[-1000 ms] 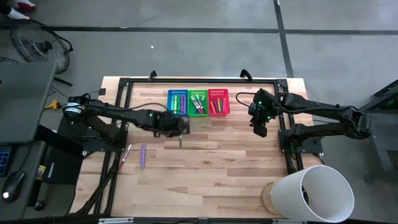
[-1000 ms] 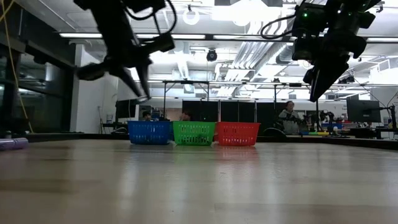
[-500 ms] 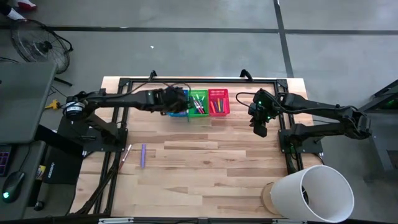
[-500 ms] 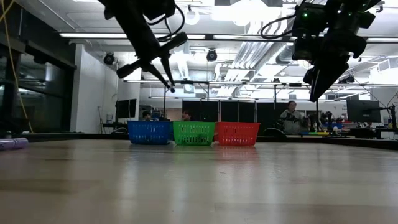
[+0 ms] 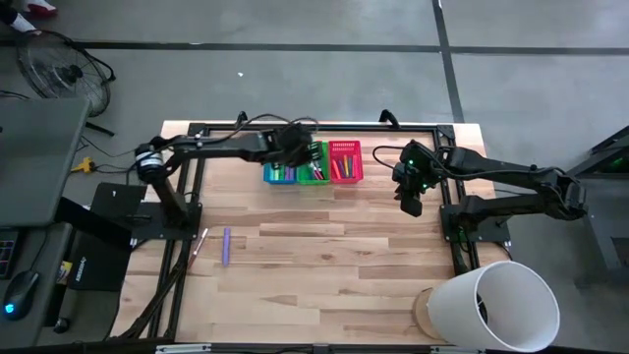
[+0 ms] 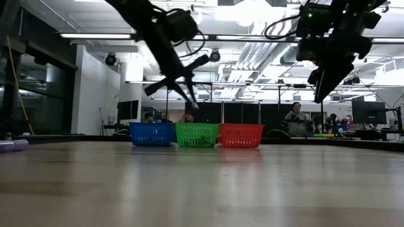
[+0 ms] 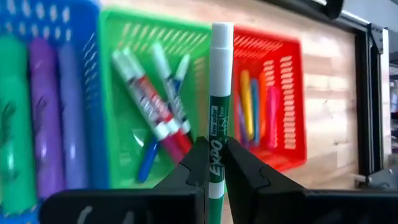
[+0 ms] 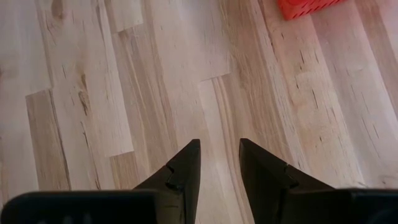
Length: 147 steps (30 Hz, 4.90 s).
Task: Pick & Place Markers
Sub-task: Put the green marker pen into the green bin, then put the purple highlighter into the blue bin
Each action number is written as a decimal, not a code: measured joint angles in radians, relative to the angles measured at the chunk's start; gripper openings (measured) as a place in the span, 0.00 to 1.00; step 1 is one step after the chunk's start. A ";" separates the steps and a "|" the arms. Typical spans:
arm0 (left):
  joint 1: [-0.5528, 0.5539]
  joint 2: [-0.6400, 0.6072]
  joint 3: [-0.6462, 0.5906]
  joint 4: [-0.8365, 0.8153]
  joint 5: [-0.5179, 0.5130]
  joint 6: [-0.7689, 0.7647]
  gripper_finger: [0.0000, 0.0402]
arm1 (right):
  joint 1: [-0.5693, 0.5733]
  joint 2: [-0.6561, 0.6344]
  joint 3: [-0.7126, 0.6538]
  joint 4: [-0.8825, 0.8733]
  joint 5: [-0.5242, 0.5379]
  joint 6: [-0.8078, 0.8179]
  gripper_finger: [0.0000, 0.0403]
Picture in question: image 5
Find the black computer mouse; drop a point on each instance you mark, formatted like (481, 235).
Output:
(20, 295)

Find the small black round object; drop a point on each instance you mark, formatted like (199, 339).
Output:
(61, 325)

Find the orange marker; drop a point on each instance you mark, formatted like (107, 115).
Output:
(336, 170)

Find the blue plastic basket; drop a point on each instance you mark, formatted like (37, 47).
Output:
(280, 182)

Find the person's white red shoe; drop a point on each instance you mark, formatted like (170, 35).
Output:
(24, 23)
(39, 7)

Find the dark grey desk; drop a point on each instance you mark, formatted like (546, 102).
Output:
(34, 334)

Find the round wooden lamp base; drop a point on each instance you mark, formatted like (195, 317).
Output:
(418, 314)

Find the dark red marker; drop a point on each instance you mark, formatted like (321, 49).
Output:
(341, 168)

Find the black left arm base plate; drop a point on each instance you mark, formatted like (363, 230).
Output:
(118, 199)

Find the thin yellow marker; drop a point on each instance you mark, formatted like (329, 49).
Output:
(346, 165)

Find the pink highlighter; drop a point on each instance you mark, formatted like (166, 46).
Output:
(355, 168)

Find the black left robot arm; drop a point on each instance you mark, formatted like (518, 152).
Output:
(221, 143)

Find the white cylindrical bucket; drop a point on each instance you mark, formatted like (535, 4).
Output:
(457, 305)

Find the red plastic basket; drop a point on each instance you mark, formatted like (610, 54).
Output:
(344, 146)

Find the grey laptop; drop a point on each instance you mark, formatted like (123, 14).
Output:
(39, 157)

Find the silver aluminium bar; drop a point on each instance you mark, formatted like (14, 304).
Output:
(457, 350)
(182, 348)

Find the black floor fan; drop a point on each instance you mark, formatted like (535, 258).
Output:
(69, 74)

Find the yellow label card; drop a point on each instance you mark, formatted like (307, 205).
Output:
(64, 273)

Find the lavender highlighter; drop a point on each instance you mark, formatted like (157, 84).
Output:
(226, 248)

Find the yellow power plug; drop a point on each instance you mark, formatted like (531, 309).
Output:
(86, 165)

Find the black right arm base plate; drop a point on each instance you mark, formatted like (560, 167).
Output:
(491, 233)

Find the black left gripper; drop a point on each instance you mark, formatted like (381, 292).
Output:
(292, 145)

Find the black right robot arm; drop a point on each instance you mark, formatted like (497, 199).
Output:
(501, 172)

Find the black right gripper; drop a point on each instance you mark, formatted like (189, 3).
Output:
(413, 189)

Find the green plastic basket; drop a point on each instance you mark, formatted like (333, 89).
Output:
(302, 181)

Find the black box with white print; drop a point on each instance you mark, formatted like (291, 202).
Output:
(103, 265)

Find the dark metal cart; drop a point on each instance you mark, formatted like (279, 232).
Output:
(604, 236)

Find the black keyboard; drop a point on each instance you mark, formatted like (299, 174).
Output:
(6, 255)

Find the black curved frame bracket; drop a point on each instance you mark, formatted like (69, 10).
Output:
(241, 119)
(389, 118)

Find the white marker with brown cap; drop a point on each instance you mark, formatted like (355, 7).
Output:
(198, 247)

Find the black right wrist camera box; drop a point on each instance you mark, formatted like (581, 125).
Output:
(417, 152)

